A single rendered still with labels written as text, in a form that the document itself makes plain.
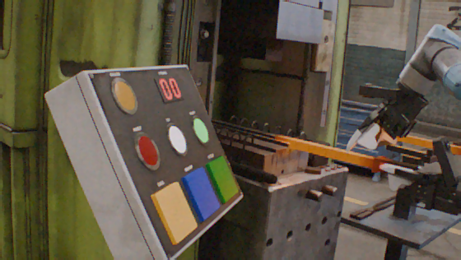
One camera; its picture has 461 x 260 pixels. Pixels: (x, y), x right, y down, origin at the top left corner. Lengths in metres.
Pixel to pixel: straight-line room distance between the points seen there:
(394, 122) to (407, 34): 8.21
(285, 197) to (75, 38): 0.73
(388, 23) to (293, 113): 8.00
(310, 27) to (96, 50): 0.57
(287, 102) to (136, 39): 0.68
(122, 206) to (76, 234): 0.87
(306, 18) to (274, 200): 0.48
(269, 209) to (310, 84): 0.54
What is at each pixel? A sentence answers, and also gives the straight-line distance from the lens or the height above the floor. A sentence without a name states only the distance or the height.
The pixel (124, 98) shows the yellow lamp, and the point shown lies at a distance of 0.68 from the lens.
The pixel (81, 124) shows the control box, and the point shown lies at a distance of 0.65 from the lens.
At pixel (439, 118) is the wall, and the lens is 9.08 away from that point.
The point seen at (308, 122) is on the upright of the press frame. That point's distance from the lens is 1.59.
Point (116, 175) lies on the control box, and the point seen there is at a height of 1.07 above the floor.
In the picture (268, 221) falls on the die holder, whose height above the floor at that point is 0.83.
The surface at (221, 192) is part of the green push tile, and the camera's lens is 0.83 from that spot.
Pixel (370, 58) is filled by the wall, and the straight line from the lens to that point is 9.64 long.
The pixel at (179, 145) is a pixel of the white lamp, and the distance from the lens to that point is 0.77.
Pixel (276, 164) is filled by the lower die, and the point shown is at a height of 0.95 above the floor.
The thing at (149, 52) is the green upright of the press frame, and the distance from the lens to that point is 1.09.
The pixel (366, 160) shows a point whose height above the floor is 1.00.
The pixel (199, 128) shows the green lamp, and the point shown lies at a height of 1.09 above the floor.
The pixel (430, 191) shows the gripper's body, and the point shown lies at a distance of 1.10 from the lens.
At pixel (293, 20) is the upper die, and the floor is 1.32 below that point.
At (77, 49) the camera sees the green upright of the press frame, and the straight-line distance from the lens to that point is 1.39.
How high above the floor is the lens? 1.25
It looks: 10 degrees down
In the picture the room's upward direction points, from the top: 5 degrees clockwise
